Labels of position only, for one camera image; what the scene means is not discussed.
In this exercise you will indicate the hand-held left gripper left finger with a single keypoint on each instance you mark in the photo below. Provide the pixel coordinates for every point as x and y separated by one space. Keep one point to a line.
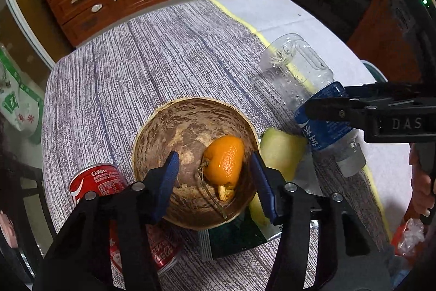
167 182

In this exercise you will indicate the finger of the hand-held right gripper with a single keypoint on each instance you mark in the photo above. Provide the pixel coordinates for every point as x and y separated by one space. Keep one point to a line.
385 91
333 112

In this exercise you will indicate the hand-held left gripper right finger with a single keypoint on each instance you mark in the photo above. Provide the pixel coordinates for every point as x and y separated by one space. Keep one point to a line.
264 188

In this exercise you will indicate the orange peel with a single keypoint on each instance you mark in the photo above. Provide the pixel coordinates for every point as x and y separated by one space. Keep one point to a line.
224 159

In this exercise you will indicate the clear plastic bottle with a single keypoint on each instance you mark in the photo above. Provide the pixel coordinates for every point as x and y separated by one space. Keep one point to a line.
296 72

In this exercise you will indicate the coconut shell bowl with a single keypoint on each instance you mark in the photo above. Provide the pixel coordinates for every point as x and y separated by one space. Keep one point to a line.
163 127

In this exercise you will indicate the person's right hand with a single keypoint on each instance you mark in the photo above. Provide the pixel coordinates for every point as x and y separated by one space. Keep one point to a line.
420 195

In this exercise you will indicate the small yellow peel piece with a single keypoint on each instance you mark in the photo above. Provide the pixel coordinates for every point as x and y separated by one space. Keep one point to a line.
227 192

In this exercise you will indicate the pale green melon rind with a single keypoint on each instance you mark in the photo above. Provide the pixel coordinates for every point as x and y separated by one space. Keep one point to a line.
282 151

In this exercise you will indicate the dry fruit stem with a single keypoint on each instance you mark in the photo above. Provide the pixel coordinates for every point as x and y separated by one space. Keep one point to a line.
213 197

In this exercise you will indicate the dark green snack packet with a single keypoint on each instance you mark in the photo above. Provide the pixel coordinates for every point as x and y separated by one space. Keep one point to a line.
235 240

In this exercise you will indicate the red soda can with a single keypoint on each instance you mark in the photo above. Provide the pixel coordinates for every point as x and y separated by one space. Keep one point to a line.
98 178

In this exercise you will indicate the red and clear plastic bag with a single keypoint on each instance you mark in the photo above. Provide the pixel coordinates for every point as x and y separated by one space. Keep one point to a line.
408 238

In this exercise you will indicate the white cloth with yellow edge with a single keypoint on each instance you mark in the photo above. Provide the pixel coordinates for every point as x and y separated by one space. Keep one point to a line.
272 15

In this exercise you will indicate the chair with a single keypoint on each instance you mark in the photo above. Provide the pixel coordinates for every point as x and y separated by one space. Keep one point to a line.
24 195

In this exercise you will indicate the green and white bag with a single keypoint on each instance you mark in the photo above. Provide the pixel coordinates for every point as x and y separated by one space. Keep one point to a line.
17 107

